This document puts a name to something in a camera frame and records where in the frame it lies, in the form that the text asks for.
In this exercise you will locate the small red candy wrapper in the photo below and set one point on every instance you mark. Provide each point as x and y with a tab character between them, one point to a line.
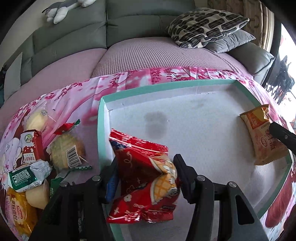
66	127

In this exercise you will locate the grey pillow right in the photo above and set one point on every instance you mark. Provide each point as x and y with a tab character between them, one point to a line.
230	42

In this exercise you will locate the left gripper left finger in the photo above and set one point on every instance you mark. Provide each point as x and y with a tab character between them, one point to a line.
75	211

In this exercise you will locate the clear bread bun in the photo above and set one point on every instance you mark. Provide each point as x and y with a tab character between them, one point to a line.
38	120

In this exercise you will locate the black white patterned pillow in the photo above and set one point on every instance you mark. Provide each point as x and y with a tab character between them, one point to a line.
196	29

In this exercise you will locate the red snack packet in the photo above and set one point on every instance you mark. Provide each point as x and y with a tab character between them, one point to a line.
149	183

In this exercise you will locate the pink cartoon tablecloth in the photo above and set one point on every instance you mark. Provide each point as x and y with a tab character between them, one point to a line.
80	101

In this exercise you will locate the grey leather sofa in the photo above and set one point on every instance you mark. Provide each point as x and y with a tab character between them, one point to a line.
106	23

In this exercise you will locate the dark green snack packet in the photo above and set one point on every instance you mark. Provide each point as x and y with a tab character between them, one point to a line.
54	185

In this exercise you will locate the pale yellow bun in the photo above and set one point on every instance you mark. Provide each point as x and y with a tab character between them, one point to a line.
39	197

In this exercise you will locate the yellow bread packet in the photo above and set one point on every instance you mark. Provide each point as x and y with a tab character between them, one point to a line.
19	212

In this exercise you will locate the light grey pillow left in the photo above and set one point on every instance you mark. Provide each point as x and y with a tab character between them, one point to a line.
12	82

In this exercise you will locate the red white milk biscuit packet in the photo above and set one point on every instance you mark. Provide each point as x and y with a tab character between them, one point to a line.
32	148

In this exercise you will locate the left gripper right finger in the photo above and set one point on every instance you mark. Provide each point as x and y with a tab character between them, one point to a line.
237	218

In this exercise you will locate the orange swiss roll packet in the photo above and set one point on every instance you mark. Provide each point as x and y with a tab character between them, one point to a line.
267	148

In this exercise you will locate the teal white tray box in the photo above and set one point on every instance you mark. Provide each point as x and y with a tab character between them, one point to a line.
199	119

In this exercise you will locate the grey white plush toy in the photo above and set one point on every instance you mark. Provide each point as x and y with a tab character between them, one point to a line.
56	12

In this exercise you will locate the pink sofa seat cover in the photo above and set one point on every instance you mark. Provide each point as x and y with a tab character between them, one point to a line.
132	54

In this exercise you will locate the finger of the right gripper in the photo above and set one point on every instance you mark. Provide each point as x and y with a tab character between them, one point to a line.
283	135

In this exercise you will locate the round biscuit clear packet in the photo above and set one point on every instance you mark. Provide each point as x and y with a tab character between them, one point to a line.
67	151

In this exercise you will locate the green white walnut cake packet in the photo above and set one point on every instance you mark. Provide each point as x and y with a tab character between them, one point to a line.
30	176

